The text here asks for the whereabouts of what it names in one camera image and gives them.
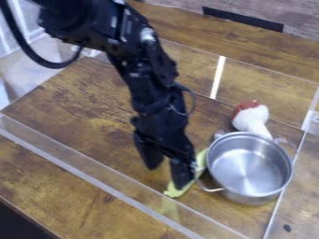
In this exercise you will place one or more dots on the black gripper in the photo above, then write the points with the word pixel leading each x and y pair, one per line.
pixel 161 137

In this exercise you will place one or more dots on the stainless steel pot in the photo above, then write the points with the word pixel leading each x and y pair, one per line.
pixel 250 167

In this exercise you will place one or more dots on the red white toy mushroom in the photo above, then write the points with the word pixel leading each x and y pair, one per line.
pixel 250 117

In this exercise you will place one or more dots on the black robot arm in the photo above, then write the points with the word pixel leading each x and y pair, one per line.
pixel 110 26

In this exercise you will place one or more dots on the clear acrylic front barrier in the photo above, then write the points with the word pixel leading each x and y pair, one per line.
pixel 151 202

